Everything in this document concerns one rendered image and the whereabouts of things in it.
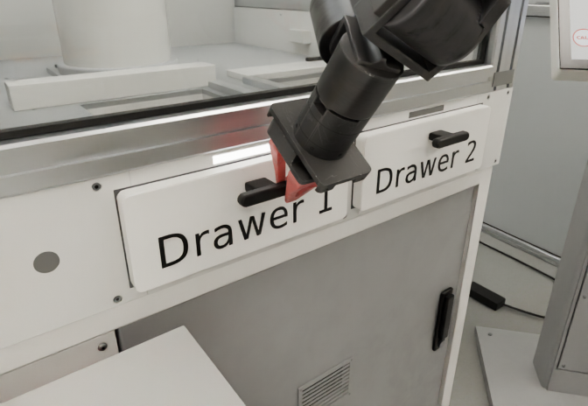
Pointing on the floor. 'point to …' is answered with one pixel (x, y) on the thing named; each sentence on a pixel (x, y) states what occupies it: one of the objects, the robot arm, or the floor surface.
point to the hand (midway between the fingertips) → (289, 190)
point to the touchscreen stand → (572, 336)
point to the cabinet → (308, 311)
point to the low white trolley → (142, 379)
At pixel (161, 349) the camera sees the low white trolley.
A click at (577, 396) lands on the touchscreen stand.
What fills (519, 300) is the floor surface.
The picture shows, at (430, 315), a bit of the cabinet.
